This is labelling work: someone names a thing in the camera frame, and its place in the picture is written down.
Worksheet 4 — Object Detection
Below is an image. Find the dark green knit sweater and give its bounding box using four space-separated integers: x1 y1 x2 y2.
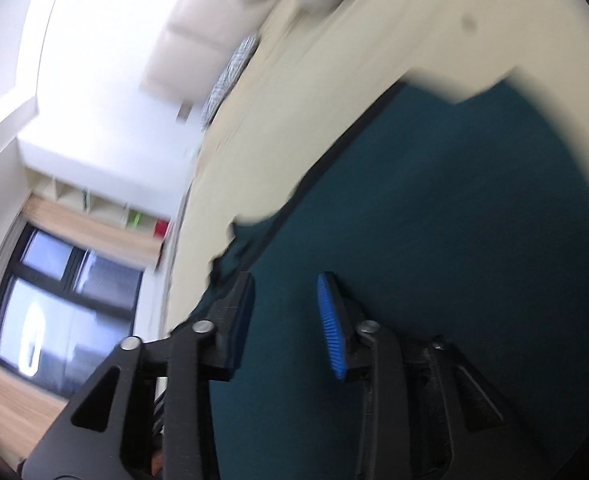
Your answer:
199 81 589 479

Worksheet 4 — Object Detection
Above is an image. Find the black framed window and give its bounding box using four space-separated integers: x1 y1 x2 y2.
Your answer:
0 223 144 399

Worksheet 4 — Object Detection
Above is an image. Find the beige curtain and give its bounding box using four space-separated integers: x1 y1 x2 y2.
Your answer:
22 195 163 268

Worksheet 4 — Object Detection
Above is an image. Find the red box on shelf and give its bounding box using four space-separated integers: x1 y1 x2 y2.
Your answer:
153 218 170 240

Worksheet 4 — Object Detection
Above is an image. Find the green item on shelf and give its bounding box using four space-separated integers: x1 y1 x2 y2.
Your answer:
126 210 144 230

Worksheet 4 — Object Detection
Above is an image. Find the white built-in shelf unit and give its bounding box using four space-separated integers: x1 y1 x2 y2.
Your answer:
25 168 172 237

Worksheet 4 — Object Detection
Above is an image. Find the zebra print pillow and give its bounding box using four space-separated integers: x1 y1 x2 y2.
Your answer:
201 34 261 131

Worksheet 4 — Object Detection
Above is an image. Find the beige bed mattress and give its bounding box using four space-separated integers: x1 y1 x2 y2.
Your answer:
165 0 589 328

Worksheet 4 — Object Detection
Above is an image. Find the wall switch panel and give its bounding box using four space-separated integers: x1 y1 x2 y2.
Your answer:
176 102 192 122

